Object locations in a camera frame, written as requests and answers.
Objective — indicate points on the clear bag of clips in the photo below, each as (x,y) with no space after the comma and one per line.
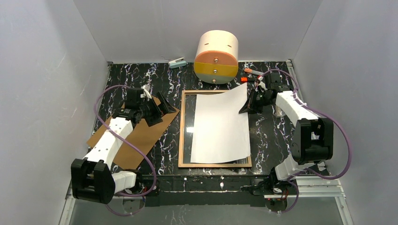
(278,112)

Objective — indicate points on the teal white stapler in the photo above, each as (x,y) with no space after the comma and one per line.
(177,63)

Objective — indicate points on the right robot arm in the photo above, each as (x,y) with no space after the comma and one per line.
(312,141)

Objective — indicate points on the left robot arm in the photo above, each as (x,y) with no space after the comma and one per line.
(91,176)

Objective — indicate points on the orange capped grey marker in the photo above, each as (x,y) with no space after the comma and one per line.
(253,72)

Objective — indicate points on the round pastel drawer box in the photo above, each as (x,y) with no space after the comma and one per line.
(216,60)

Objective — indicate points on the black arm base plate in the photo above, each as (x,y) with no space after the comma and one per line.
(205,191)

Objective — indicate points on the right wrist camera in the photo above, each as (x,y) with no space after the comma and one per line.
(260,83)

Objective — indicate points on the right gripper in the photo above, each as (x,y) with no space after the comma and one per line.
(257,99)

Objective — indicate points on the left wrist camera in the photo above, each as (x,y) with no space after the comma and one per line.
(146,92)

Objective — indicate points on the brown cardboard backing board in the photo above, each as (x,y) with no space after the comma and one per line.
(144,138)

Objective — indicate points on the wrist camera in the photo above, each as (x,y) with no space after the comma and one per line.
(260,83)
(146,92)

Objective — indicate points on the orange capped black marker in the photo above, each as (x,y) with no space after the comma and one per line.
(248,79)

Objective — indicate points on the landscape photo print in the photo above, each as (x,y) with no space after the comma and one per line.
(220,131)

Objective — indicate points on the wooden picture frame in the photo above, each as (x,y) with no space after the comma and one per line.
(183,129)

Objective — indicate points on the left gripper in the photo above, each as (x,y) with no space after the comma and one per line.
(156,108)

